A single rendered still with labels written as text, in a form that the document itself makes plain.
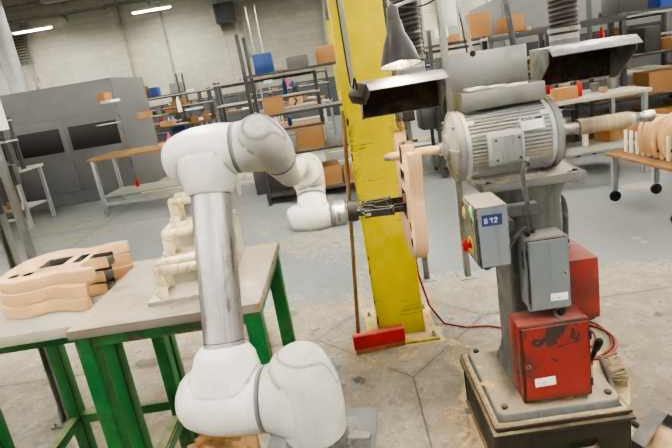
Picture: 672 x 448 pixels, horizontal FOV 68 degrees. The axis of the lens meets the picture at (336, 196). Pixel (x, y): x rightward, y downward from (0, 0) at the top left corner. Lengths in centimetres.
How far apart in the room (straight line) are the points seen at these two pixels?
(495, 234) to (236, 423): 90
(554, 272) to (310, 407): 103
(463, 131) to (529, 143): 22
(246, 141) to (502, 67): 108
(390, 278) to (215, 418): 183
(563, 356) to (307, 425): 108
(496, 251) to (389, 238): 129
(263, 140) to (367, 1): 161
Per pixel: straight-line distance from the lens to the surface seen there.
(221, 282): 125
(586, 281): 207
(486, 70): 195
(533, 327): 194
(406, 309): 302
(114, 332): 177
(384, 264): 289
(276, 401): 122
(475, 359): 236
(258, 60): 656
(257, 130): 120
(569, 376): 208
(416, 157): 159
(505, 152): 177
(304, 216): 173
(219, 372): 125
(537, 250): 184
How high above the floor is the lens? 158
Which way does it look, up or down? 14 degrees down
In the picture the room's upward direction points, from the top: 9 degrees counter-clockwise
